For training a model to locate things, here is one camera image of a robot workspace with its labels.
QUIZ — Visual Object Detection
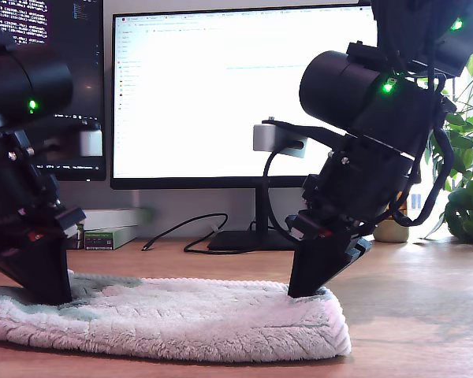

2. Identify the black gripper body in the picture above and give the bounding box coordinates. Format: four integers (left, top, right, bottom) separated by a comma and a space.
285, 135, 415, 270

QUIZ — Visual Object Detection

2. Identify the fluffy white green tea towel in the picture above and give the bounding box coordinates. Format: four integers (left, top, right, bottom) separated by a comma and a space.
0, 269, 352, 363

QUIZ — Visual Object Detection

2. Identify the amber glass jar grey base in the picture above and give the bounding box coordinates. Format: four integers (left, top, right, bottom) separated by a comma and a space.
372, 188, 411, 243

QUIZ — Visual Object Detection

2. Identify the green and white box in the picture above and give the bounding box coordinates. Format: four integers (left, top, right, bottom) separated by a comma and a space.
83, 226, 139, 252

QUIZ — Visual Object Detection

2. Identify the green leafy potted plant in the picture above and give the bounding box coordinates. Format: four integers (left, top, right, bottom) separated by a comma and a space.
417, 41, 473, 243

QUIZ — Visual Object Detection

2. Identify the black monitor with white screen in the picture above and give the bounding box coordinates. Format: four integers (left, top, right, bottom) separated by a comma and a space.
110, 3, 422, 253

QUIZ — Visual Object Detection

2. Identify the black monitor with dark terminal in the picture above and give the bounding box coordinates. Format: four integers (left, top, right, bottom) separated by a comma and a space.
0, 0, 106, 183

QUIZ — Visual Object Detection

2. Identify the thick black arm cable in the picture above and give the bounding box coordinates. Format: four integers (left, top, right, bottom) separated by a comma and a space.
378, 0, 456, 228

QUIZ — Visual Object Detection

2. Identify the black camera box cable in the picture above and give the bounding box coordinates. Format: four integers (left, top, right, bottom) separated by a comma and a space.
262, 149, 300, 243

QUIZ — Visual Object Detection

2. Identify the arm's grey camera box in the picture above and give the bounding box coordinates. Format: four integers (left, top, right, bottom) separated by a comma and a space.
252, 116, 345, 159
78, 120, 104, 158

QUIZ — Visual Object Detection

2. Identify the black cable with plug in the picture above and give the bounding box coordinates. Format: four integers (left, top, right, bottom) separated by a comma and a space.
141, 213, 229, 255

